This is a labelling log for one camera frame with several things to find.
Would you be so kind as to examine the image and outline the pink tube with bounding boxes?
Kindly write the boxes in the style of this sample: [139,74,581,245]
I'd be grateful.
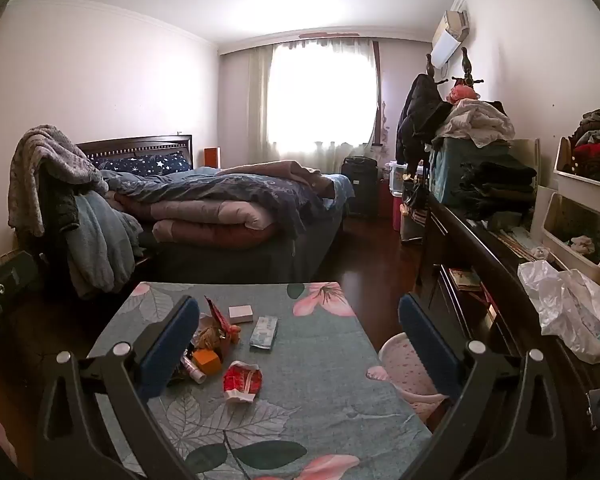
[180,355,206,386]

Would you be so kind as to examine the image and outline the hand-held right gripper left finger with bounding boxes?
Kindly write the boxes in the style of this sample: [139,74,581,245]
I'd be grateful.
[35,294,203,480]

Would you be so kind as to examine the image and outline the black jacket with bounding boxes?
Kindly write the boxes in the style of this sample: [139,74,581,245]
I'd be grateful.
[395,74,453,172]

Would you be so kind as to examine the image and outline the red white wrapper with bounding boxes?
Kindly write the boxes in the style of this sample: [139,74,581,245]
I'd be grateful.
[222,361,264,403]

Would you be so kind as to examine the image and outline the pink hat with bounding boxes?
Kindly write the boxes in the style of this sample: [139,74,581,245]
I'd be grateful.
[447,84,482,104]

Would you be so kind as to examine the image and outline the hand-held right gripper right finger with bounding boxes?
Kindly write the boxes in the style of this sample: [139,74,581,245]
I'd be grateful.
[398,292,568,480]

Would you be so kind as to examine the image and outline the white storage bin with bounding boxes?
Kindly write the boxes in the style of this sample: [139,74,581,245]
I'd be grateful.
[552,135,600,202]
[540,192,600,281]

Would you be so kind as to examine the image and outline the clear plastic container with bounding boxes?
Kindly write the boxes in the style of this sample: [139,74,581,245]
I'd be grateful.
[387,160,412,196]

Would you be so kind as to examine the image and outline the red container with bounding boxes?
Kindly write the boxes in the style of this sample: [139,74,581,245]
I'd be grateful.
[390,192,407,232]

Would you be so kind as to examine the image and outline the star print pillow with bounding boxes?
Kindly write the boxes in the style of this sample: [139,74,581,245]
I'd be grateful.
[89,153,192,181]

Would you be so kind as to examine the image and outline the wooden coat rack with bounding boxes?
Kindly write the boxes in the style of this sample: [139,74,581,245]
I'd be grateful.
[425,47,482,92]

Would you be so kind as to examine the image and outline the orange box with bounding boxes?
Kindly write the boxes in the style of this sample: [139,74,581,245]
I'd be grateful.
[192,349,222,376]

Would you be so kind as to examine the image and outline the sheer window curtain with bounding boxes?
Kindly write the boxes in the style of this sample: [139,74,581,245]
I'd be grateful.
[249,35,382,161]

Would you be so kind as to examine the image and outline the light blue fleece garment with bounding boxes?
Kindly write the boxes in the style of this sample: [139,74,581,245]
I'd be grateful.
[65,192,144,301]

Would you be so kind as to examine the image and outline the grey knitted blanket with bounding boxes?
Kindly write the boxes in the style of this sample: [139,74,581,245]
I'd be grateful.
[7,125,109,238]

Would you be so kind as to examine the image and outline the dark wooden dresser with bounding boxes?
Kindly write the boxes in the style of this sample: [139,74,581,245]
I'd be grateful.
[419,192,600,433]

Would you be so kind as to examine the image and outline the stack of black clothes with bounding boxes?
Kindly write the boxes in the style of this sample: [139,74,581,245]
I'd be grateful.
[457,160,538,221]

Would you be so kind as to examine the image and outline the books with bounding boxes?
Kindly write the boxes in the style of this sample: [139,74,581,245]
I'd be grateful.
[450,267,484,293]

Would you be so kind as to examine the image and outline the pile of white clothes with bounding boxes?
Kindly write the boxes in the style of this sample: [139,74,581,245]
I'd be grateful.
[434,99,516,149]

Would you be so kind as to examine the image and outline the red snack wrapper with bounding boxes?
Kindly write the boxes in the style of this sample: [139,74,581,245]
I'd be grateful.
[203,296,237,356]

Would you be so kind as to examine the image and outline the pink dotted waste bin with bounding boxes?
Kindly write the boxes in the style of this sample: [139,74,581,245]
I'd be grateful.
[379,332,451,416]

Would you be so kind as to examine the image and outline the white plastic bag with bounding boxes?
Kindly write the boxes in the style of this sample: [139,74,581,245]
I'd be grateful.
[517,259,600,366]

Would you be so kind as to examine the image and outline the pink and blue quilt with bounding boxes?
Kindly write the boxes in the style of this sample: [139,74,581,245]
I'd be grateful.
[100,160,355,252]

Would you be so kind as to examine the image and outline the teal storage box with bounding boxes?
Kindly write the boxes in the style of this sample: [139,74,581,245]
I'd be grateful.
[427,137,512,207]

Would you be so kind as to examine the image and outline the dark wooden bed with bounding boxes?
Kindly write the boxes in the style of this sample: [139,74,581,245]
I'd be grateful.
[75,135,356,286]

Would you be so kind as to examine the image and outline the white air conditioner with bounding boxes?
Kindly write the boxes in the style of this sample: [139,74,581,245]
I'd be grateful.
[431,9,471,68]

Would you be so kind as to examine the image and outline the floral grey tablecloth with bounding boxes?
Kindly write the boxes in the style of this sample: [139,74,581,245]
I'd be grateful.
[87,281,433,480]

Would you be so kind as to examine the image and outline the black suitcase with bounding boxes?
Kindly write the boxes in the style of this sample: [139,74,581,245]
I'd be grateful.
[341,156,379,219]

